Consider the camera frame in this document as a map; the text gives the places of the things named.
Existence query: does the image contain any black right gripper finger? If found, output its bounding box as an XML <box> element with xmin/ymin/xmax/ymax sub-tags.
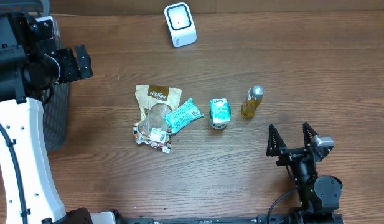
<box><xmin>266</xmin><ymin>124</ymin><xmax>287</xmax><ymax>157</ymax></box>
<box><xmin>302</xmin><ymin>122</ymin><xmax>318</xmax><ymax>148</ymax></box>

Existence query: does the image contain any yellow bottle silver cap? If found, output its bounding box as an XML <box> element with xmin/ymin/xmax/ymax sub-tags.
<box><xmin>241</xmin><ymin>85</ymin><xmax>264</xmax><ymax>119</ymax></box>

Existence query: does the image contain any green white tissue cup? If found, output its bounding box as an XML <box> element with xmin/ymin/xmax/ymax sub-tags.
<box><xmin>208</xmin><ymin>98</ymin><xmax>232</xmax><ymax>129</ymax></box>

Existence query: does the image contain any brown cookie pouch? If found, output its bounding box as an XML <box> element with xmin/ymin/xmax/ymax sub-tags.
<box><xmin>135</xmin><ymin>85</ymin><xmax>182</xmax><ymax>137</ymax></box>

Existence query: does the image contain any teal snack packet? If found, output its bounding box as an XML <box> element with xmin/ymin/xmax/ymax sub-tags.
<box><xmin>164</xmin><ymin>98</ymin><xmax>204</xmax><ymax>134</ymax></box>

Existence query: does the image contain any small printed snack bag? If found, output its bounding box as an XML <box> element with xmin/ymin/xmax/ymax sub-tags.
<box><xmin>133</xmin><ymin>126</ymin><xmax>172</xmax><ymax>154</ymax></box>

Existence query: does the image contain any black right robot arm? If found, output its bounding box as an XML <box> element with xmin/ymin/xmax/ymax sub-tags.
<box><xmin>260</xmin><ymin>123</ymin><xmax>343</xmax><ymax>224</ymax></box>

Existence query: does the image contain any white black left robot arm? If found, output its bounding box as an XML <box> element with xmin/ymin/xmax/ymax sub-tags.
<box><xmin>0</xmin><ymin>13</ymin><xmax>121</xmax><ymax>223</ymax></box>

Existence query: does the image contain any white barcode scanner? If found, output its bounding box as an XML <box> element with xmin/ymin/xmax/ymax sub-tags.
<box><xmin>164</xmin><ymin>2</ymin><xmax>197</xmax><ymax>48</ymax></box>

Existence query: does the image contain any grey plastic mesh basket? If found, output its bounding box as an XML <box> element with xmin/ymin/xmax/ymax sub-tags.
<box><xmin>0</xmin><ymin>0</ymin><xmax>70</xmax><ymax>151</ymax></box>

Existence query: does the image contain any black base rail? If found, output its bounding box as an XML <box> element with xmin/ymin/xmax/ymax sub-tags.
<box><xmin>71</xmin><ymin>214</ymin><xmax>344</xmax><ymax>224</ymax></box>

